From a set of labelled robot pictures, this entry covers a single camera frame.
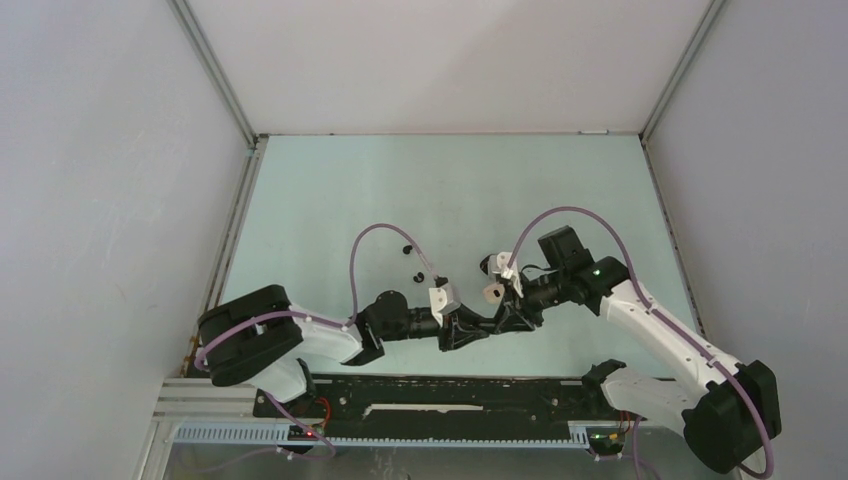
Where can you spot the aluminium frame rail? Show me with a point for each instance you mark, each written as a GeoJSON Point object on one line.
{"type": "Point", "coordinates": [194, 411]}

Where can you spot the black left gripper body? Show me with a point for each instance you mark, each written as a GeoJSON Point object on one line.
{"type": "Point", "coordinates": [450, 324]}

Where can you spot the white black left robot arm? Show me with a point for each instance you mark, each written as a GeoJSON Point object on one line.
{"type": "Point", "coordinates": [262, 339]}

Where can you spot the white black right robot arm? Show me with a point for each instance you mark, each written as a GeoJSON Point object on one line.
{"type": "Point", "coordinates": [724, 409]}

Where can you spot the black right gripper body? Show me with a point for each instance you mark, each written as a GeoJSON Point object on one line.
{"type": "Point", "coordinates": [536, 295]}

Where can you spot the pink charging case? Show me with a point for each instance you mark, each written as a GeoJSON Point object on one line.
{"type": "Point", "coordinates": [494, 293]}

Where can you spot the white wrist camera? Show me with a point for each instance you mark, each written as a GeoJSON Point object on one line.
{"type": "Point", "coordinates": [443, 300]}
{"type": "Point", "coordinates": [503, 266]}

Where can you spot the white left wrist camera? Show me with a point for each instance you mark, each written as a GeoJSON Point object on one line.
{"type": "Point", "coordinates": [443, 300]}

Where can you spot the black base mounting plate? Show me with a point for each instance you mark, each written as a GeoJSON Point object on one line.
{"type": "Point", "coordinates": [461, 409]}

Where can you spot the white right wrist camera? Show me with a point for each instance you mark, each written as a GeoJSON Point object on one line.
{"type": "Point", "coordinates": [503, 266]}

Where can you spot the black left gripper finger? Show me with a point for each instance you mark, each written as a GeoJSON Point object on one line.
{"type": "Point", "coordinates": [472, 322]}
{"type": "Point", "coordinates": [455, 340]}

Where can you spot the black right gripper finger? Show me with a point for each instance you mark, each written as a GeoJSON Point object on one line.
{"type": "Point", "coordinates": [529, 319]}
{"type": "Point", "coordinates": [506, 319]}

